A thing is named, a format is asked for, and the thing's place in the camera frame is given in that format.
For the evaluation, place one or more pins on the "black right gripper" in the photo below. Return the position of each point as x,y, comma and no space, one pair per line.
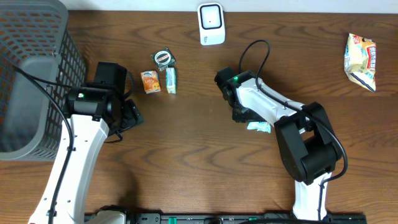
255,117

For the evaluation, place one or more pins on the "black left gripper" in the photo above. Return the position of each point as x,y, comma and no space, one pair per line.
131,115

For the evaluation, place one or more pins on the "small teal white box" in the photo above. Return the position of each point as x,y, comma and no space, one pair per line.
171,80

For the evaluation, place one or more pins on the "teal candy wrapper packet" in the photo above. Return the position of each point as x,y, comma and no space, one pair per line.
259,126

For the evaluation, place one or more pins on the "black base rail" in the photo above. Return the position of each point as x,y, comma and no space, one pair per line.
155,218

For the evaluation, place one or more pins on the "small orange juice box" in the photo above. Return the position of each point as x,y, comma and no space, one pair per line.
151,82

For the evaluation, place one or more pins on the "dark green round-label packet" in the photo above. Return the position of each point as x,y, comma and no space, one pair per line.
163,59

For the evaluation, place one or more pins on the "white barcode scanner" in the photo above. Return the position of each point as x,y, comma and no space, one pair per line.
211,23

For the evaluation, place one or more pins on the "large white snack bag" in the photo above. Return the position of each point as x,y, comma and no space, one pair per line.
360,61

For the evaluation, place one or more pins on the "grey plastic mesh basket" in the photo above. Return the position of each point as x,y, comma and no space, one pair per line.
35,38

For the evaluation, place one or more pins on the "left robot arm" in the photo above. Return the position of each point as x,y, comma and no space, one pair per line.
91,113

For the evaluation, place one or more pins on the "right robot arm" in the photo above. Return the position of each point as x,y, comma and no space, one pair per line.
303,133

